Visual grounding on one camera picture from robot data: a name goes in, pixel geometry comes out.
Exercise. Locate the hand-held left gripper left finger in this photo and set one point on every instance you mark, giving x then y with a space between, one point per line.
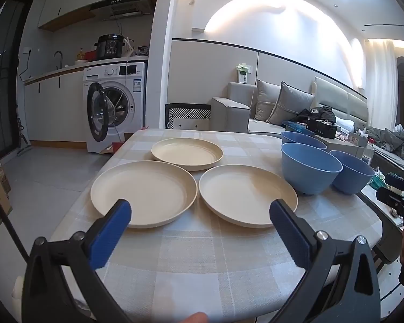
111 232

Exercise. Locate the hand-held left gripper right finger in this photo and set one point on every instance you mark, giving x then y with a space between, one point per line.
289 234

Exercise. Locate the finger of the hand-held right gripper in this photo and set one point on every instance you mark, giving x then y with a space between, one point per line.
397 181
390 197

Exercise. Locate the blue bowl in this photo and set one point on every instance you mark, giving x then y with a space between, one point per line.
351 175
303 138
309 171

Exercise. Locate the cream plate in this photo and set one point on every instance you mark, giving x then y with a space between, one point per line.
187 153
245 191
143 191

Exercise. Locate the person's left hand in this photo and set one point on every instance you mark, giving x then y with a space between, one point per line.
192 318

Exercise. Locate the marble side table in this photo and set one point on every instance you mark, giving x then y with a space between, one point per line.
377 202

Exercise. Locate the clear water bottle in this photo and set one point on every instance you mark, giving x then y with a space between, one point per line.
368 153

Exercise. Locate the grey clothes pile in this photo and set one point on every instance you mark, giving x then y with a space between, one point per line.
390 139

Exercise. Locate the small cardboard box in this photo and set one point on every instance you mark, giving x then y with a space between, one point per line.
358 138

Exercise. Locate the beige checkered tablecloth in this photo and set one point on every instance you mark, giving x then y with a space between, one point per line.
188 259

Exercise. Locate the white curtain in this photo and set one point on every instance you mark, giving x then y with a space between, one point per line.
380 84

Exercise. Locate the bed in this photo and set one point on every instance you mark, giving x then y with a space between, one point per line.
340 97

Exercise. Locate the dark clothes pile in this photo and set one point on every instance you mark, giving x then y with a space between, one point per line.
318 113

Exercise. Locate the blue plastic bag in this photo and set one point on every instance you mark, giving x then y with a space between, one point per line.
294 128

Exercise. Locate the white washing machine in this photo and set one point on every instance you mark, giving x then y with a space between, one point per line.
124 107

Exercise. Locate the floor mop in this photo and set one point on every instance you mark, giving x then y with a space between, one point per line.
23 138

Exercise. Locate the grey pillow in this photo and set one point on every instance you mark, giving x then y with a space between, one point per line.
266 99
289 104

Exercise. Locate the grey sofa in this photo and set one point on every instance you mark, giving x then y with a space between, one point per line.
230 111

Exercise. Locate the white kitchen counter cabinet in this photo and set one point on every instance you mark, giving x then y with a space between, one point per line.
54 107

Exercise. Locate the black white patterned box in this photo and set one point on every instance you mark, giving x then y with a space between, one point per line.
188 114

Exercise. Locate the black kitchen faucet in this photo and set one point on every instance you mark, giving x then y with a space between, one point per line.
59 59

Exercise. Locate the black pressure cooker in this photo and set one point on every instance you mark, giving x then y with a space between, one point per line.
110 47

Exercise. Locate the dark glass door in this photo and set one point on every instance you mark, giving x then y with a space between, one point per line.
6 74

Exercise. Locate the range hood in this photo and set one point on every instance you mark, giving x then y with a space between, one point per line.
124 6

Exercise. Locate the wall remote holder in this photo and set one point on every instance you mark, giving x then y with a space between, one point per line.
244 73

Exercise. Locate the white wall cabinet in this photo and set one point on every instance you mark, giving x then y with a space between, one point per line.
74 0

